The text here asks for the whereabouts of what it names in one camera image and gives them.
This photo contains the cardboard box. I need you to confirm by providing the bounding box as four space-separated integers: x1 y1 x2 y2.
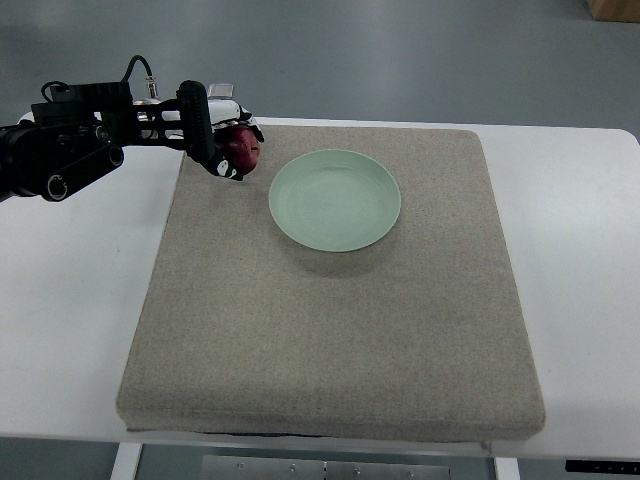
587 0 640 23

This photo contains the silver floor outlet cover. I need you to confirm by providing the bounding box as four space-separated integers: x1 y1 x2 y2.
207 83 234 100

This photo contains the red apple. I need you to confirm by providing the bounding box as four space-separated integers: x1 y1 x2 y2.
215 125 260 175

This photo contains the beige fabric cushion mat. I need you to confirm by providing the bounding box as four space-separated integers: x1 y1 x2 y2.
116 126 545 442

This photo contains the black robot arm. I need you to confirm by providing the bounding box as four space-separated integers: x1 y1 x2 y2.
1 55 184 202

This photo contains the light green plate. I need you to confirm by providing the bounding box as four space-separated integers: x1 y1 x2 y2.
268 149 402 253

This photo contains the metal table frame bracket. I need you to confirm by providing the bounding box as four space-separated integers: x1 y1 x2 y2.
200 455 451 480

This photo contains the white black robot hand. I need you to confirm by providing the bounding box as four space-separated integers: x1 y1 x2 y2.
176 81 264 181

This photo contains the black table control panel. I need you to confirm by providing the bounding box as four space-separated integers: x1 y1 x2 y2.
565 459 640 475

